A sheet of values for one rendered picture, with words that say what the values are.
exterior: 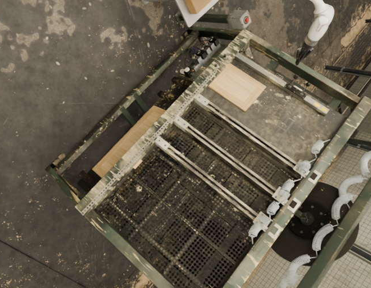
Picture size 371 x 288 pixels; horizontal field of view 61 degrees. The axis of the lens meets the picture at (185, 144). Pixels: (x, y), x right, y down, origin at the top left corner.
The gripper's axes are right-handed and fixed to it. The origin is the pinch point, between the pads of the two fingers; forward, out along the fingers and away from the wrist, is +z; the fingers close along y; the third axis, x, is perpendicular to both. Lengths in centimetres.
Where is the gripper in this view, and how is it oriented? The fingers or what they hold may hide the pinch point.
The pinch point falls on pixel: (298, 60)
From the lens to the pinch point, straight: 271.1
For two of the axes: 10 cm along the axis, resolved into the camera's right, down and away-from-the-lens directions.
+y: 9.9, -0.5, 1.3
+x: -1.0, -9.0, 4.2
